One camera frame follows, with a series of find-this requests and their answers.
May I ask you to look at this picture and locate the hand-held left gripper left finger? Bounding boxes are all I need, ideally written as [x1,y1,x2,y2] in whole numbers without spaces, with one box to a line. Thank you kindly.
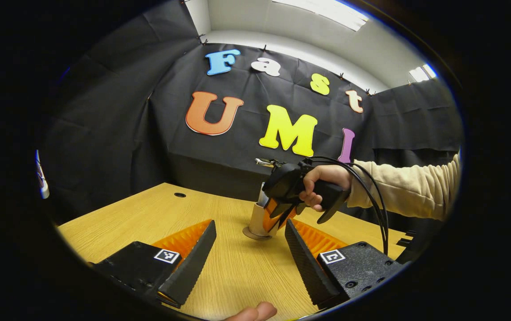
[90,218,217,309]

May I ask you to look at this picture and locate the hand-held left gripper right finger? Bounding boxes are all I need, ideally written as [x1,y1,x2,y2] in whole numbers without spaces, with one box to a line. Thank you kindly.
[284,218,404,309]

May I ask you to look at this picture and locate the beige cup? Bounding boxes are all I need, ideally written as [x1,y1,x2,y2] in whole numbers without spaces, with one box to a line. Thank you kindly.
[249,202,282,238]

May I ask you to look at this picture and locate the round brown coaster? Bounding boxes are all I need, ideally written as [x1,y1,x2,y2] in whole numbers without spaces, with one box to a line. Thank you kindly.
[242,226,274,241]

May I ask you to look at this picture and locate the wooden desktop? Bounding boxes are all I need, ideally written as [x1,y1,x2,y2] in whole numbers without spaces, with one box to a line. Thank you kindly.
[57,182,414,321]

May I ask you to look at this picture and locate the black backdrop cloth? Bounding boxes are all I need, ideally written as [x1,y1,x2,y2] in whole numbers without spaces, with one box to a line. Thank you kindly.
[41,0,463,232]

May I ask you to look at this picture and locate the computer monitor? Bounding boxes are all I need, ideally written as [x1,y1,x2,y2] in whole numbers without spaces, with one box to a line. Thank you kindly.
[35,149,50,200]

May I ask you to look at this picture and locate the small ceiling light panel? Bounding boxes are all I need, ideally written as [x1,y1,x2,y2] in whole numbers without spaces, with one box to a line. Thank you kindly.
[408,63,437,83]

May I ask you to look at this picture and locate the long ceiling light panel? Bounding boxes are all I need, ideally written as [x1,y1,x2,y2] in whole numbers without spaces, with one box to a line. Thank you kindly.
[272,0,370,32]

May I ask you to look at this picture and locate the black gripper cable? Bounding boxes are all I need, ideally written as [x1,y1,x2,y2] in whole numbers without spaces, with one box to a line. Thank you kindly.
[302,156,390,255]

